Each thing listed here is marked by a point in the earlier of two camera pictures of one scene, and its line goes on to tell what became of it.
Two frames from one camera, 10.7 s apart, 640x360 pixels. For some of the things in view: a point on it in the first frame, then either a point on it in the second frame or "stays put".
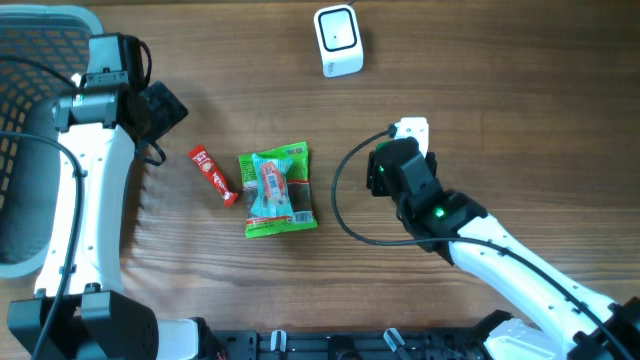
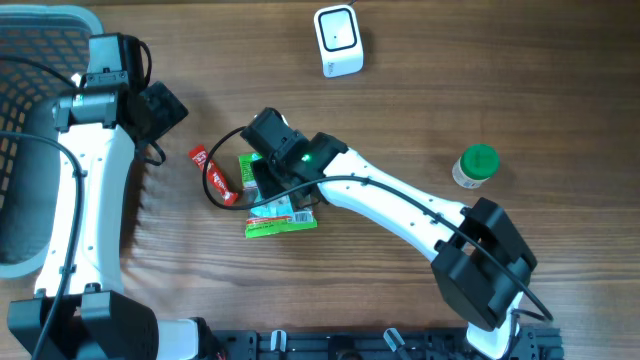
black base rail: x=378 y=345 stays put
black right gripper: x=376 y=180 → x=268 y=187
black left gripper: x=168 y=108 stays put
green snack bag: x=276 y=185 stays put
